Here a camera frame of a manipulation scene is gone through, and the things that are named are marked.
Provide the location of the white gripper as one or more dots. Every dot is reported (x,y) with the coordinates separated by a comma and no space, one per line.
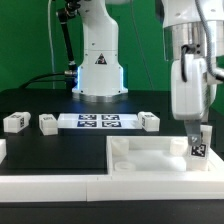
(191,95)

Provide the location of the white square table top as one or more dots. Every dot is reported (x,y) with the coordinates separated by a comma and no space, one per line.
(138,154)

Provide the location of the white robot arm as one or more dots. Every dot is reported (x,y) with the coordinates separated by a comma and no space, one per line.
(197,28)

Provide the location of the white plate with fiducial tags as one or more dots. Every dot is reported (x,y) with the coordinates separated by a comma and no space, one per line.
(98,121)

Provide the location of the white front fence bar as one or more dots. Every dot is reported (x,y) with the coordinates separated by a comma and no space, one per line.
(71,188)

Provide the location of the black camera stand pole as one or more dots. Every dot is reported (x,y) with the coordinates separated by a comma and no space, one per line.
(69,11)

